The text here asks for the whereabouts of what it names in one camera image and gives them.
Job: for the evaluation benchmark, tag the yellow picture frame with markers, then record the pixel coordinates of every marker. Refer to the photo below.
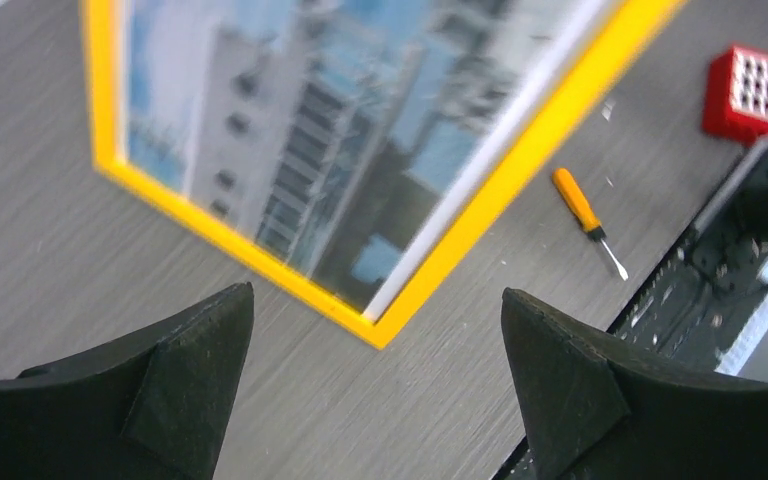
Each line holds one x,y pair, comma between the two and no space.
351,152

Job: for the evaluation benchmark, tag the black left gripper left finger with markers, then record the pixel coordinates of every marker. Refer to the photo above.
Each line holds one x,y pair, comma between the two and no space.
152,404

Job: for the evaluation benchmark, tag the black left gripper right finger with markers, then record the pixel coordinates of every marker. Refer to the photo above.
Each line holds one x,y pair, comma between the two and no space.
596,407

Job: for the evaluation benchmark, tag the white slotted cable duct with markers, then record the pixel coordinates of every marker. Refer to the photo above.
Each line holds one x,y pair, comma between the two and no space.
732,361

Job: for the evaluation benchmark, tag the orange handled screwdriver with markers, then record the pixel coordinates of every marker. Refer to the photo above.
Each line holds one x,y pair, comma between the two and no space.
580,207

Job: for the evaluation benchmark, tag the red white grid block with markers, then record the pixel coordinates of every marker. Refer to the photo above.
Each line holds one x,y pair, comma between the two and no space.
736,97

